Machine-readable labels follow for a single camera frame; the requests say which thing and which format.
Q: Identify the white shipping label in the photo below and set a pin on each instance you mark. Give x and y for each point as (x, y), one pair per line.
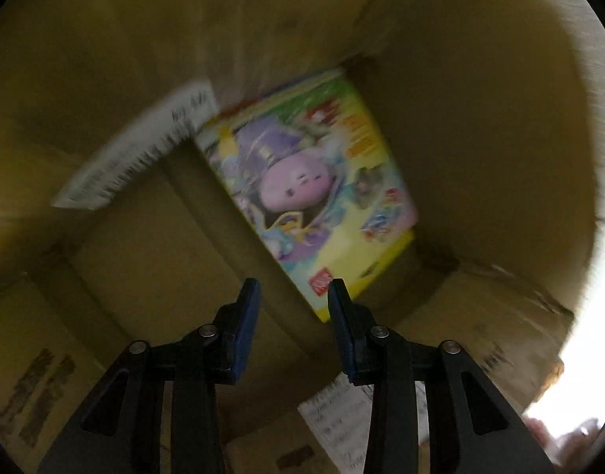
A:
(134, 153)

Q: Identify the white printed paper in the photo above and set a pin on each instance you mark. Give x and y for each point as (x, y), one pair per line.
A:
(337, 419)

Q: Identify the brown cardboard box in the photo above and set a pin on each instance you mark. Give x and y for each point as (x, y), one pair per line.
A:
(480, 133)

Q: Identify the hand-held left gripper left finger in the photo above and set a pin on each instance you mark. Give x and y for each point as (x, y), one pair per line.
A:
(245, 335)

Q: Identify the colourful cartoon toy box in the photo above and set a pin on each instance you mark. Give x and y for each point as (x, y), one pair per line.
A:
(292, 177)

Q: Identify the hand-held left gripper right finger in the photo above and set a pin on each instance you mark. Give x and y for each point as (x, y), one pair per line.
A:
(342, 335)

